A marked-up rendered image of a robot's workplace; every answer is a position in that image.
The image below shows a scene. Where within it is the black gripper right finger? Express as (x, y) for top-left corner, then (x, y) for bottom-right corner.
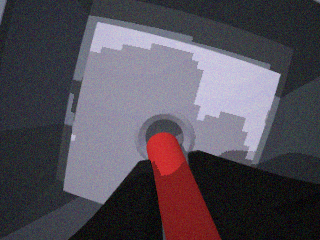
(187, 151), (320, 240)

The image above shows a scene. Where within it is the light grey plate with hole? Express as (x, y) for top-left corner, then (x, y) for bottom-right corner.
(63, 23), (280, 204)

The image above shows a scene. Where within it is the red peg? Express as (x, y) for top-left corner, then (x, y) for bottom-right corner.
(147, 132), (221, 240)

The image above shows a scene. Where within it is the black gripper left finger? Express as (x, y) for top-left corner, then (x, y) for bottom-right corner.
(69, 160), (164, 240)

